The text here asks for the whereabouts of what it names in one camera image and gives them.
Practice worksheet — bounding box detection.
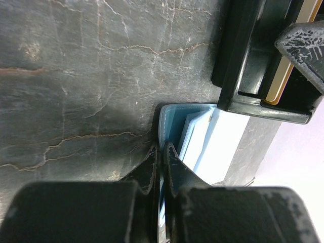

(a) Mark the teal leather card holder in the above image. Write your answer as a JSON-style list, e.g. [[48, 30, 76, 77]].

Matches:
[[158, 102, 256, 188]]

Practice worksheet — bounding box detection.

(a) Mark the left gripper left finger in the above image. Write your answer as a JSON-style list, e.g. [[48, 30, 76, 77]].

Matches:
[[1, 145, 160, 242]]

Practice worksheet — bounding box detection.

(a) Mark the black plastic tray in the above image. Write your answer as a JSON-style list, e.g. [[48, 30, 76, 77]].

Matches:
[[212, 1, 323, 124]]

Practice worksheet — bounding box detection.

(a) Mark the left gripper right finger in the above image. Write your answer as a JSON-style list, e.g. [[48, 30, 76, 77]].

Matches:
[[164, 142, 319, 242]]

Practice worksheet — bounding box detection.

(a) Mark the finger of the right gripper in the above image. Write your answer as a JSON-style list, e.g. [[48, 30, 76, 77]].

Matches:
[[275, 21, 323, 94]]

